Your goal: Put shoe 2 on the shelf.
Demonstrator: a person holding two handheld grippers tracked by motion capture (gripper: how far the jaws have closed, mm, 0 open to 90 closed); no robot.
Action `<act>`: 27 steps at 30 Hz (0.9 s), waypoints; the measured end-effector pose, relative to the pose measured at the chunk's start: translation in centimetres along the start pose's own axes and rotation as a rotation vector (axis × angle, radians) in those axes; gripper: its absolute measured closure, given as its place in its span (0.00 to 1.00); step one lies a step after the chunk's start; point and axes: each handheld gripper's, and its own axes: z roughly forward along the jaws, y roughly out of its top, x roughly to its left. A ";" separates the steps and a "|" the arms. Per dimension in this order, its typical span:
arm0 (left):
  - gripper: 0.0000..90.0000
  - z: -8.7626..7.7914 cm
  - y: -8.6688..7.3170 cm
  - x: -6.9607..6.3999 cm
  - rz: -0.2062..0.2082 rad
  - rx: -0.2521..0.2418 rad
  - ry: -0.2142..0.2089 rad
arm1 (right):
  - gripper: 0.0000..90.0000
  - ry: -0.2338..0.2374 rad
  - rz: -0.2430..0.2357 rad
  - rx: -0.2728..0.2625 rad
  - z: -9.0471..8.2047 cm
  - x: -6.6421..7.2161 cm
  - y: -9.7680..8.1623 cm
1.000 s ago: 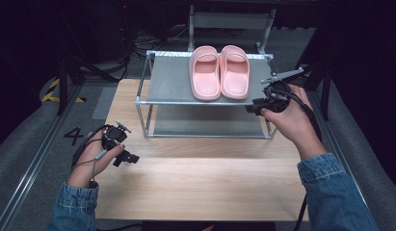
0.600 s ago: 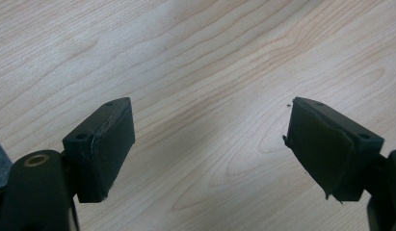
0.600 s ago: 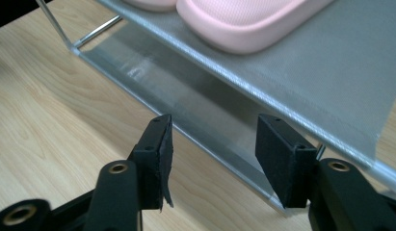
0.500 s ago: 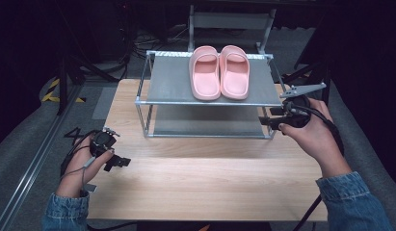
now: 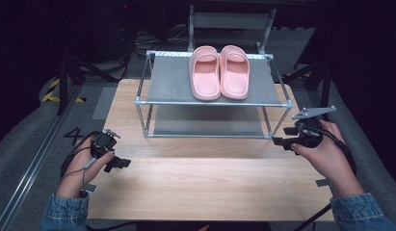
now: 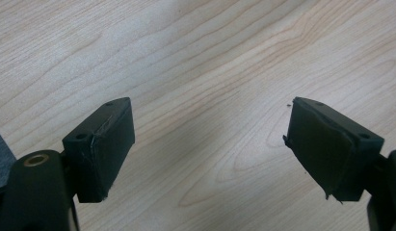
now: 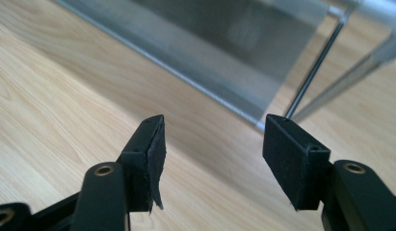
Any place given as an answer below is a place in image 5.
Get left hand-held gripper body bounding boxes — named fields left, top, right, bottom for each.
left=90, top=127, right=122, bottom=159

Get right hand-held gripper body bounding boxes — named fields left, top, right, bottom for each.
left=291, top=105, right=337, bottom=150

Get pink slipper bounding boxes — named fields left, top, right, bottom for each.
left=219, top=44, right=251, bottom=101
left=188, top=44, right=223, bottom=102

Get metal shoe rack grey shelves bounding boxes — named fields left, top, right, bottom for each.
left=134, top=49, right=294, bottom=141

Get person's right hand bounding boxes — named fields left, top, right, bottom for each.
left=290, top=119, right=366, bottom=198

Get person's left hand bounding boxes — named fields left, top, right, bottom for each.
left=55, top=137, right=117, bottom=200

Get black tripod stand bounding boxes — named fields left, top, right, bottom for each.
left=281, top=57, right=332, bottom=122
left=56, top=52, right=120, bottom=116

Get yellow black floor tape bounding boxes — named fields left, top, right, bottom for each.
left=40, top=77, right=88, bottom=104

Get grey cable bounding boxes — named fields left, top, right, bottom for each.
left=60, top=157, right=97, bottom=193

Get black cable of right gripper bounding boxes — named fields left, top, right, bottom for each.
left=303, top=126, right=357, bottom=176

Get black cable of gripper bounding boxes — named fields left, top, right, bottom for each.
left=303, top=126, right=357, bottom=176
left=60, top=130, right=100, bottom=179

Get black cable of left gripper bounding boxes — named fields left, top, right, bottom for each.
left=60, top=130, right=100, bottom=179

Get metal floor rail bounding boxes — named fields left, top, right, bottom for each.
left=0, top=84, right=85, bottom=231

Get bundle of floor cables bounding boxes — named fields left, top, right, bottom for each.
left=129, top=25, right=191, bottom=61

